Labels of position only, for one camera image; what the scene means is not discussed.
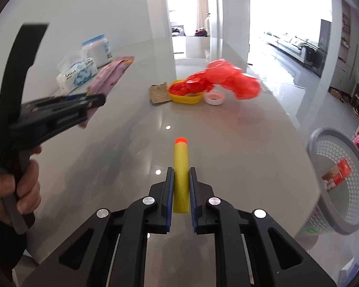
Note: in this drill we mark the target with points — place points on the bed with dark clothes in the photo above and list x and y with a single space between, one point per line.
178 32

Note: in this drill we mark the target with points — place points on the brown cardboard piece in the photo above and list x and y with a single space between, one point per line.
158 94

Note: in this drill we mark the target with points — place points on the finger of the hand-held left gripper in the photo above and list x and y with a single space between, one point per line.
74 97
92 101

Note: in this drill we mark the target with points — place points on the light grey sofa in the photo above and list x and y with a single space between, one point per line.
290 41

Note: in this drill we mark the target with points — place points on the blue patterned tissue pack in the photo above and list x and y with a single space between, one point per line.
77 74

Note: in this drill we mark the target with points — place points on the tall shelf cabinet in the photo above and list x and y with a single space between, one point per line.
345 50

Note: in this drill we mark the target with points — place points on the yellow plastic dish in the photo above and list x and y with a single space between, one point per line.
185 99

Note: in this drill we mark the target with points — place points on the red plastic bag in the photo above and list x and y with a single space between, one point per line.
227 77

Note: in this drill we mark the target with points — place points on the beige curtain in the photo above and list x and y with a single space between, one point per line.
202 9

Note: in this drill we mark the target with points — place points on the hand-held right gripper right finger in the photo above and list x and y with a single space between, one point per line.
194 203

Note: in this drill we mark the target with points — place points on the black jacket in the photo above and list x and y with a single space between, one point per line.
311 54

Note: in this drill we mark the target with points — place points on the yellow foam dart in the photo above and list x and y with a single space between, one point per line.
181 170

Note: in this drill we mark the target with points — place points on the long red cardboard box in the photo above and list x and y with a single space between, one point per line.
339 170

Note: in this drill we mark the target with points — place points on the person's left forearm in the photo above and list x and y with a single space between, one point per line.
0 245

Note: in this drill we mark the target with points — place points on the white jar with blue lid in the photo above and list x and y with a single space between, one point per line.
98 50

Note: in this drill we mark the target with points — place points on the cardboard box with shoes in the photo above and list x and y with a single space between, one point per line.
339 94

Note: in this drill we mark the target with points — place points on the person's left hand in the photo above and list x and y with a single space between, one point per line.
30 191

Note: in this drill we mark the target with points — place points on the pink printed packet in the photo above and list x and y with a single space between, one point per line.
107 74

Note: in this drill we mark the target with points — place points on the grey perforated plastic basket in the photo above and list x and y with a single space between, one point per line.
347 197

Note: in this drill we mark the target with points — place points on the white round lid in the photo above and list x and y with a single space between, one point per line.
214 102

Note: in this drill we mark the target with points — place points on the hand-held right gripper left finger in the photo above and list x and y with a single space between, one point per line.
167 203

